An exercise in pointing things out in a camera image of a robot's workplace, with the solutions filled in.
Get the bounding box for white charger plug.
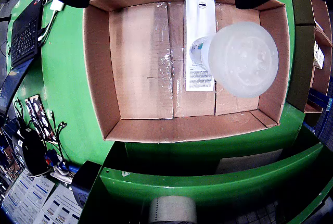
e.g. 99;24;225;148
39;0;65;43

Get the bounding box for black power strip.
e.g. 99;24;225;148
24;94;52;139

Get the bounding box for thin black cable bundle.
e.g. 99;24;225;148
50;121;69;169

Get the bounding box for long white product carton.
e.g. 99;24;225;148
183;0;217;92

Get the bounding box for black pouch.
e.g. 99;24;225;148
22;127;48;177

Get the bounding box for beige packing tape roll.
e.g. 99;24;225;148
148;195;197;224

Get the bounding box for shallow brown cardboard tray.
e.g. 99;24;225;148
82;0;291;143

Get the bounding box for printed paper sheets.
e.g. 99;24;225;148
0;170;82;224

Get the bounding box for divided brown cardboard box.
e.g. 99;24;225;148
286;0;333;113

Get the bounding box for dark navy container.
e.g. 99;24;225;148
71;160;102;209

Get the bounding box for green metal shelf unit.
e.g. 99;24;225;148
81;109;333;224

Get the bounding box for white cow print carton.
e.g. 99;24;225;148
313;40;325;69

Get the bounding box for white plastic bottle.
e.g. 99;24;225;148
189;21;279;98

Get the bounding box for black laptop keyboard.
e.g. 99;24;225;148
10;0;45;68

